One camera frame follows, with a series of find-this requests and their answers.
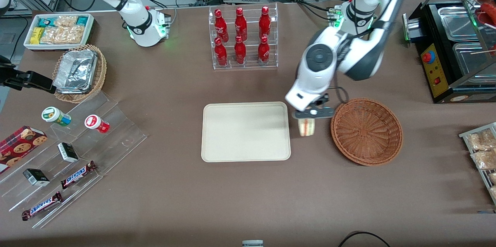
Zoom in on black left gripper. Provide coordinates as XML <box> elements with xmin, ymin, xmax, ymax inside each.
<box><xmin>309</xmin><ymin>93</ymin><xmax>331</xmax><ymax>110</ymax></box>

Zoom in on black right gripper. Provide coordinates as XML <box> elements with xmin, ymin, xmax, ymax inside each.
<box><xmin>0</xmin><ymin>56</ymin><xmax>56</xmax><ymax>94</ymax></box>

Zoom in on triangular sandwich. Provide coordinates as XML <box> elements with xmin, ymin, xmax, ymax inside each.
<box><xmin>298</xmin><ymin>118</ymin><xmax>317</xmax><ymax>137</ymax></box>

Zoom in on brown wicker basket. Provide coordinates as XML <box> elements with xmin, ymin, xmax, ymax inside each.
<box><xmin>331</xmin><ymin>98</ymin><xmax>404</xmax><ymax>166</ymax></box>

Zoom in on light wicker basket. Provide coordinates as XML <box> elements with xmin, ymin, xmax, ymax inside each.
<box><xmin>52</xmin><ymin>44</ymin><xmax>108</xmax><ymax>104</ymax></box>

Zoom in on cream plastic tray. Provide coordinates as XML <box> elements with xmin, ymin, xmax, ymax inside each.
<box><xmin>201</xmin><ymin>102</ymin><xmax>291</xmax><ymax>163</ymax></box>

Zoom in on green lid snack cup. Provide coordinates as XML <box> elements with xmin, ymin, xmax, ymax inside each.
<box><xmin>41</xmin><ymin>106</ymin><xmax>72</xmax><ymax>127</ymax></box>

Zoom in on aluminium foil container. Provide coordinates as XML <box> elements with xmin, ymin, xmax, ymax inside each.
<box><xmin>53</xmin><ymin>49</ymin><xmax>98</xmax><ymax>95</ymax></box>

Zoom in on yellow snack packet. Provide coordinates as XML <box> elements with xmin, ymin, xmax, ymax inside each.
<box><xmin>30</xmin><ymin>27</ymin><xmax>45</xmax><ymax>45</ymax></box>

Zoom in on clear rice cracker bag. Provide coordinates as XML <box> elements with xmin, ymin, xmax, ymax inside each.
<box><xmin>62</xmin><ymin>25</ymin><xmax>86</xmax><ymax>45</ymax></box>
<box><xmin>40</xmin><ymin>26</ymin><xmax>65</xmax><ymax>45</ymax></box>
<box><xmin>54</xmin><ymin>15</ymin><xmax>78</xmax><ymax>28</ymax></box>

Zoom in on red chocolate cookie box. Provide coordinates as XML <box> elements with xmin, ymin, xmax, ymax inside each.
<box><xmin>0</xmin><ymin>125</ymin><xmax>48</xmax><ymax>174</ymax></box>

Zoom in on red lid snack cup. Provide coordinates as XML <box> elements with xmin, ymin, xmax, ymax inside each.
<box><xmin>84</xmin><ymin>114</ymin><xmax>110</xmax><ymax>134</ymax></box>

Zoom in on white snack bin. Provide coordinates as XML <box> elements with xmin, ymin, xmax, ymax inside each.
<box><xmin>23</xmin><ymin>13</ymin><xmax>95</xmax><ymax>51</ymax></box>

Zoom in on red soda bottle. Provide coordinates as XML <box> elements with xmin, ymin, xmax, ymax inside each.
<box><xmin>214</xmin><ymin>9</ymin><xmax>229</xmax><ymax>43</ymax></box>
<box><xmin>258</xmin><ymin>6</ymin><xmax>271</xmax><ymax>39</ymax></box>
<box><xmin>234</xmin><ymin>36</ymin><xmax>247</xmax><ymax>65</ymax></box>
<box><xmin>258</xmin><ymin>36</ymin><xmax>270</xmax><ymax>64</ymax></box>
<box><xmin>234</xmin><ymin>7</ymin><xmax>248</xmax><ymax>41</ymax></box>
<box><xmin>214</xmin><ymin>38</ymin><xmax>228</xmax><ymax>67</ymax></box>

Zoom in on small black carton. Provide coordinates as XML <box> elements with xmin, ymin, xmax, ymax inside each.
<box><xmin>22</xmin><ymin>168</ymin><xmax>51</xmax><ymax>187</ymax></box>
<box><xmin>57</xmin><ymin>142</ymin><xmax>79</xmax><ymax>163</ymax></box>

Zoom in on clear acrylic bottle rack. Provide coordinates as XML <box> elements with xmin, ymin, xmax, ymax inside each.
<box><xmin>208</xmin><ymin>3</ymin><xmax>279</xmax><ymax>70</ymax></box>

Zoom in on clear acrylic stepped display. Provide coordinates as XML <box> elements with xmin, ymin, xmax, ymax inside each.
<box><xmin>0</xmin><ymin>92</ymin><xmax>149</xmax><ymax>229</ymax></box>

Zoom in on Snickers chocolate bar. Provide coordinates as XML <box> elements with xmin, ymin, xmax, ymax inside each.
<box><xmin>21</xmin><ymin>191</ymin><xmax>64</xmax><ymax>221</ymax></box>
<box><xmin>60</xmin><ymin>160</ymin><xmax>98</xmax><ymax>190</ymax></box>

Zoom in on black hot food warmer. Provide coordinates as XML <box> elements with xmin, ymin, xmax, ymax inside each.
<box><xmin>402</xmin><ymin>0</ymin><xmax>496</xmax><ymax>104</ymax></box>

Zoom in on steel warmer pan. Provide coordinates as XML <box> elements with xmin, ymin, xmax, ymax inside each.
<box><xmin>452</xmin><ymin>42</ymin><xmax>496</xmax><ymax>86</ymax></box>
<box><xmin>437</xmin><ymin>6</ymin><xmax>483</xmax><ymax>43</ymax></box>

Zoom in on red sausage skewer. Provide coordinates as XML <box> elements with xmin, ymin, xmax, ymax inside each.
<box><xmin>480</xmin><ymin>3</ymin><xmax>496</xmax><ymax>25</ymax></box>

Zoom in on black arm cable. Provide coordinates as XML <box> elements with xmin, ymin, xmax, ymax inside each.
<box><xmin>331</xmin><ymin>0</ymin><xmax>407</xmax><ymax>105</ymax></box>

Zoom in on black table cable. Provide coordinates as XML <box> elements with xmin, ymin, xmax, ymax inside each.
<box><xmin>338</xmin><ymin>231</ymin><xmax>392</xmax><ymax>247</ymax></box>

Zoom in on grey wire tray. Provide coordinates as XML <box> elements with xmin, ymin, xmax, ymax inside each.
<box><xmin>458</xmin><ymin>122</ymin><xmax>496</xmax><ymax>205</ymax></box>

